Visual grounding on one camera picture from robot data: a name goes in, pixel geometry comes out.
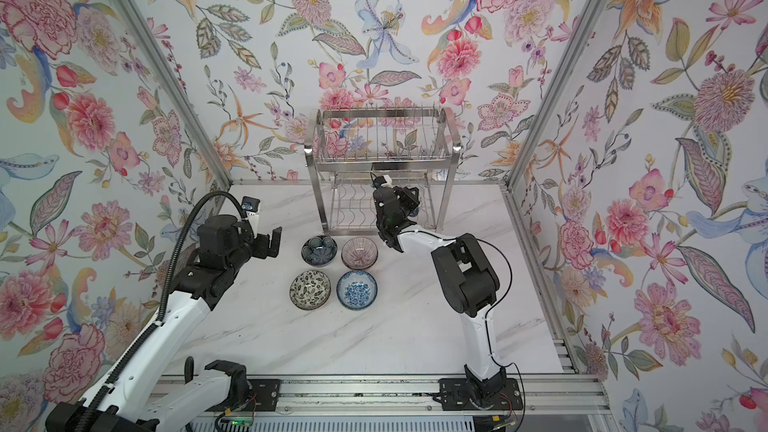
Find aluminium corner post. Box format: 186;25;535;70
505;0;631;190
113;0;233;190

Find dark navy petal bowl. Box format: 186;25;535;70
301;235;338;267

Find light blue floral bowl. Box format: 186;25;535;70
336;270;378;311

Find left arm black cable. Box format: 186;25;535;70
71;190;248;432

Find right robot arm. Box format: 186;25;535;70
373;175;507;410

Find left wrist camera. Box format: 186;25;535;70
241;196;260;236

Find right aluminium corner post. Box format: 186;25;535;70
505;0;631;190

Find purple striped bowl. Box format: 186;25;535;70
341;237;378;270

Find left aluminium corner post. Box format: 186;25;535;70
113;0;233;190

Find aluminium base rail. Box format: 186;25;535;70
149;373;613;416

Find steel two-tier dish rack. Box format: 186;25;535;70
304;106;462;235

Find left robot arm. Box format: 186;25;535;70
45;213;282;431

